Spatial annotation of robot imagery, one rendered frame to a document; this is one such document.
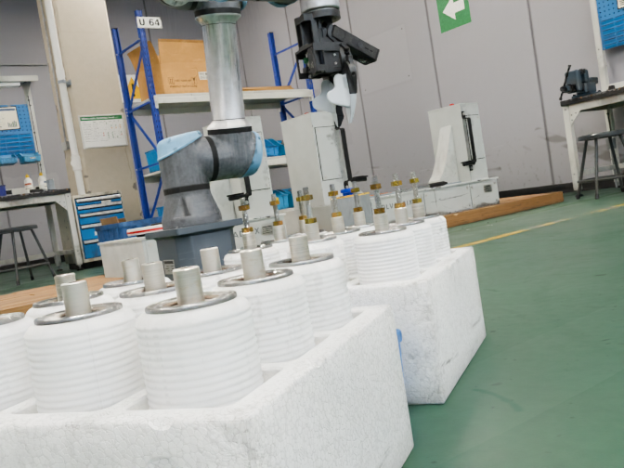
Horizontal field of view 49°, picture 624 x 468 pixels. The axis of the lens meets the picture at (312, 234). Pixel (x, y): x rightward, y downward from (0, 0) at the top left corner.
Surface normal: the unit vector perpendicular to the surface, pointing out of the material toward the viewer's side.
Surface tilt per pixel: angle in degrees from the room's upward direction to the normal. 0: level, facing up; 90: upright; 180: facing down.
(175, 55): 102
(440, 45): 90
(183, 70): 88
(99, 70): 90
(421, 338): 90
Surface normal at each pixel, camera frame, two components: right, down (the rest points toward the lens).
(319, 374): 0.92, -0.13
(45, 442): -0.37, 0.11
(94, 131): 0.61, -0.05
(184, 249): -0.12, 0.07
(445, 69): -0.78, 0.16
